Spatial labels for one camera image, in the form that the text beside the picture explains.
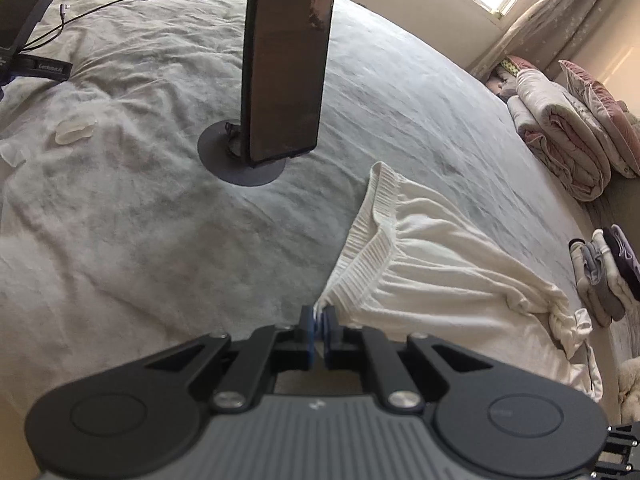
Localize pink pillow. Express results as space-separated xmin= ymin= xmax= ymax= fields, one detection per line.
xmin=559 ymin=59 xmax=640 ymax=178

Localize white pants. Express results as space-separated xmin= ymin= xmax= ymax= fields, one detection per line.
xmin=320 ymin=161 xmax=603 ymax=403

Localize black folded garment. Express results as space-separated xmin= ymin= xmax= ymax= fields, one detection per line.
xmin=602 ymin=226 xmax=640 ymax=286

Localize folded pink grey quilt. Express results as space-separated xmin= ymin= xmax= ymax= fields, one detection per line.
xmin=507 ymin=67 xmax=612 ymax=202

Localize white folded garment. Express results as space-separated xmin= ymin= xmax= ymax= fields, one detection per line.
xmin=592 ymin=230 xmax=638 ymax=306

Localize beige curtain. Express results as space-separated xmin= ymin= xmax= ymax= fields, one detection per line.
xmin=467 ymin=0 xmax=640 ymax=86

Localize round grey phone stand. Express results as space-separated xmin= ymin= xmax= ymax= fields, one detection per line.
xmin=197 ymin=120 xmax=288 ymax=187

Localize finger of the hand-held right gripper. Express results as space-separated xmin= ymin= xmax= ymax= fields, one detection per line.
xmin=592 ymin=422 xmax=640 ymax=478

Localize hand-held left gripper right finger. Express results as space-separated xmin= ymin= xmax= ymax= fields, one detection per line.
xmin=322 ymin=310 xmax=496 ymax=412

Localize lilac folded garment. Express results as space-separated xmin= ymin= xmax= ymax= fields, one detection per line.
xmin=612 ymin=225 xmax=640 ymax=263

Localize black device with stand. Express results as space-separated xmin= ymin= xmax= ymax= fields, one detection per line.
xmin=0 ymin=0 xmax=73 ymax=86

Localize beige folded garment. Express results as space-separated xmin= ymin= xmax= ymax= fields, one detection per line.
xmin=569 ymin=241 xmax=612 ymax=328

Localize black smartphone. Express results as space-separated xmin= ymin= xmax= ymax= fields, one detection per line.
xmin=240 ymin=0 xmax=337 ymax=168

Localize grey folded sweater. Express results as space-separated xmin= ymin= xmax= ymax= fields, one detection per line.
xmin=582 ymin=240 xmax=626 ymax=321

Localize grey bed blanket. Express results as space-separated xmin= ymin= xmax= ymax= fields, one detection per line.
xmin=0 ymin=0 xmax=640 ymax=480

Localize black charging cable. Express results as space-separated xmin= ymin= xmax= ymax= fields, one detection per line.
xmin=22 ymin=0 xmax=208 ymax=53

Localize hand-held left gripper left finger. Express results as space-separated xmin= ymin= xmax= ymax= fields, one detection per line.
xmin=142 ymin=306 xmax=317 ymax=413

